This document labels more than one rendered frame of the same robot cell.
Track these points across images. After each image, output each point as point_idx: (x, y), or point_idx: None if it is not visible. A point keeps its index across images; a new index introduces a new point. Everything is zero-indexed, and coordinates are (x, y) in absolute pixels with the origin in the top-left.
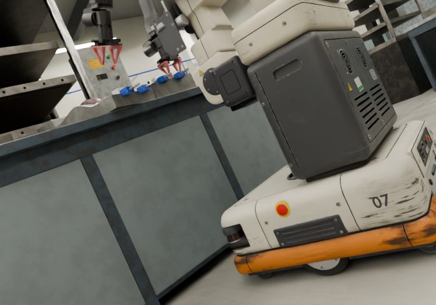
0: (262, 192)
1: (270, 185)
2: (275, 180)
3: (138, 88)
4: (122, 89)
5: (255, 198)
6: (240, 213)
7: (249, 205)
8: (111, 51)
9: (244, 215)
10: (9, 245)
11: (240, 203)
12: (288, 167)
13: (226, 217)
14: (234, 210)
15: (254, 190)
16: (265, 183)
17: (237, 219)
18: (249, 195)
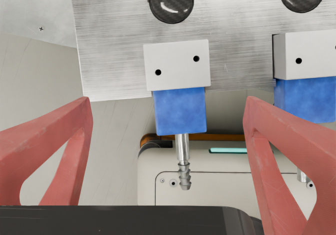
0: (185, 200)
1: (208, 201)
2: (233, 196)
3: (281, 91)
4: (154, 111)
5: (162, 201)
6: (140, 188)
7: (145, 201)
8: (299, 169)
9: (138, 192)
10: None
11: (164, 179)
12: (301, 187)
13: (140, 167)
14: (144, 180)
15: (214, 173)
16: (233, 181)
17: (137, 180)
18: (195, 175)
